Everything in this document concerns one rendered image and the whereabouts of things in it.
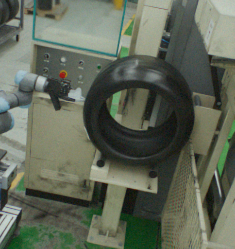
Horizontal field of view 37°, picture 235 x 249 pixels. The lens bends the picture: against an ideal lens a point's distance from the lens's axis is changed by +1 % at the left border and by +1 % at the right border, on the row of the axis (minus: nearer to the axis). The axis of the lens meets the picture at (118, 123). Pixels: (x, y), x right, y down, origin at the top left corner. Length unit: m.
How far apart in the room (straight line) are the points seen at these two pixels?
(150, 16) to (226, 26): 0.68
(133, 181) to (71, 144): 0.78
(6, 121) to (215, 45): 1.27
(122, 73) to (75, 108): 0.86
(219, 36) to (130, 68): 0.50
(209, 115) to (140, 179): 0.52
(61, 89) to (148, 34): 0.54
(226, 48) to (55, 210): 1.97
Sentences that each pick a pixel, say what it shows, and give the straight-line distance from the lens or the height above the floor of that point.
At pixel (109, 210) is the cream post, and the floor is 0.27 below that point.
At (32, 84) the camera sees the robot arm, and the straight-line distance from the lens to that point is 1.81.
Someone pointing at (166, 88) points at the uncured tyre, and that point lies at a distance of 1.63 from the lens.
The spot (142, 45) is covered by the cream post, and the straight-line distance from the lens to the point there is 1.94.
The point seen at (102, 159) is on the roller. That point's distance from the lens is 1.84.
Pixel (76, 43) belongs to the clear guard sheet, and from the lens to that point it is 2.29.
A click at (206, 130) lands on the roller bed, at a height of 1.06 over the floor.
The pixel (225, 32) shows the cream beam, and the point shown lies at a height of 1.72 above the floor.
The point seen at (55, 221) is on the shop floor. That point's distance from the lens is 2.78.
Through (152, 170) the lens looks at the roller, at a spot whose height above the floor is 0.92.
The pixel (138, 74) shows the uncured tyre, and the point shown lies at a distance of 1.62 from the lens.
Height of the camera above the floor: 1.97
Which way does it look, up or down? 29 degrees down
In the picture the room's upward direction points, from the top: 11 degrees clockwise
